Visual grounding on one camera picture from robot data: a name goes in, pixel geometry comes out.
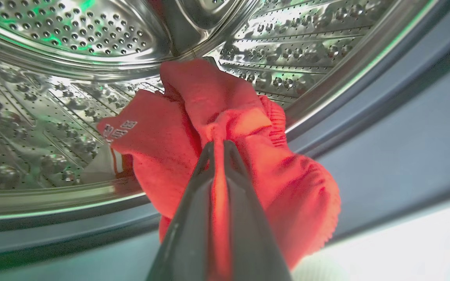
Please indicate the white washing machine front panel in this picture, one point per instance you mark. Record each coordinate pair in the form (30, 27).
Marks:
(404, 249)

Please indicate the grey rubber door gasket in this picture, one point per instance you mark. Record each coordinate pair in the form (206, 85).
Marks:
(385, 128)

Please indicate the red knitted garment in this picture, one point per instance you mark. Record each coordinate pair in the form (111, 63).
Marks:
(287, 187)

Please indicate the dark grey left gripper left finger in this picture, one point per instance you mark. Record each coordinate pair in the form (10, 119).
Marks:
(188, 234)

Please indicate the stainless steel washing machine drum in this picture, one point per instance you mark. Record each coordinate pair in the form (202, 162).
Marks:
(53, 97)

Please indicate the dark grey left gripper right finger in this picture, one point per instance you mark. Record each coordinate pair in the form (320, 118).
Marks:
(248, 234)

